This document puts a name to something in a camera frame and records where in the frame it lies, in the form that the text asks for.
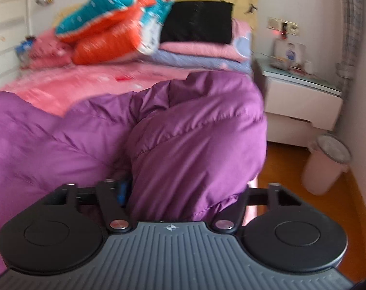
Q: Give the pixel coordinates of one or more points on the white nightstand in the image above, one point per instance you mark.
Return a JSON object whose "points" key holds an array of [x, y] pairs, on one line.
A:
{"points": [[300, 105]]}

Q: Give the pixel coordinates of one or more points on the pink heart print blanket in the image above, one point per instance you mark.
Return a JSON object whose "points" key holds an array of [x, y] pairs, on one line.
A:
{"points": [[80, 81]]}

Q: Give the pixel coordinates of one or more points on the teal and orange quilt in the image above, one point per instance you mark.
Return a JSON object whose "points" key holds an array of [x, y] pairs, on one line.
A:
{"points": [[110, 21]]}

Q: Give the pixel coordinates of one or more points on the white wardrobe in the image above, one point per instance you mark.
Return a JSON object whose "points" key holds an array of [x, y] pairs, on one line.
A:
{"points": [[4, 21]]}

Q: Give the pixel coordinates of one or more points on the yellow headboard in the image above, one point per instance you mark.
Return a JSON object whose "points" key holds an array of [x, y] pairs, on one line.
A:
{"points": [[243, 0]]}

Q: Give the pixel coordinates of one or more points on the pink pillow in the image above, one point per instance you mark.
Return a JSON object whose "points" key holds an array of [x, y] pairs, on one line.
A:
{"points": [[201, 51]]}

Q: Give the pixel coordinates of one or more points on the photo frame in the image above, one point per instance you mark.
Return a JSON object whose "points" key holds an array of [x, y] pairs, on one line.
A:
{"points": [[290, 53]]}

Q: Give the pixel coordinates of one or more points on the pink trash bin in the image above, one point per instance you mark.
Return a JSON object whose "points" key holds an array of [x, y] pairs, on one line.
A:
{"points": [[322, 169]]}

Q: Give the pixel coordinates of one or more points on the wall socket panel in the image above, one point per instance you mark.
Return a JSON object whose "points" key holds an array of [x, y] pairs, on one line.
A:
{"points": [[275, 24]]}

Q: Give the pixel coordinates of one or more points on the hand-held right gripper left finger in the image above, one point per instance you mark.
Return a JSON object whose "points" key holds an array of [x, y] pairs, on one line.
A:
{"points": [[122, 193]]}

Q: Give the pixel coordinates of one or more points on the black folded cloth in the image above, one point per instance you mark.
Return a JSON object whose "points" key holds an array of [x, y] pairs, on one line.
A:
{"points": [[198, 21]]}

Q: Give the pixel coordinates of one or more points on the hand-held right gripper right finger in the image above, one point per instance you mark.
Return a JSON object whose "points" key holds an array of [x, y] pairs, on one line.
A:
{"points": [[231, 214]]}

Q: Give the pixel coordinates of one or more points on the pink crumpled quilt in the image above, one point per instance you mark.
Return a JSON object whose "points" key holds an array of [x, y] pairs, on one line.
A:
{"points": [[47, 51]]}

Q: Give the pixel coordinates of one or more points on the grey checked curtain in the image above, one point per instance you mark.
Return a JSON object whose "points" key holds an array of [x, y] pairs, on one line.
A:
{"points": [[352, 21]]}

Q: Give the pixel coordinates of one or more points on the purple down jacket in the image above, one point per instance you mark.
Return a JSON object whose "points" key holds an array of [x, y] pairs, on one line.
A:
{"points": [[186, 127]]}

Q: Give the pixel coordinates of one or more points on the pink and lilac folded bedding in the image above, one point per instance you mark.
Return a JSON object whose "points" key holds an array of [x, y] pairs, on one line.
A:
{"points": [[186, 62]]}

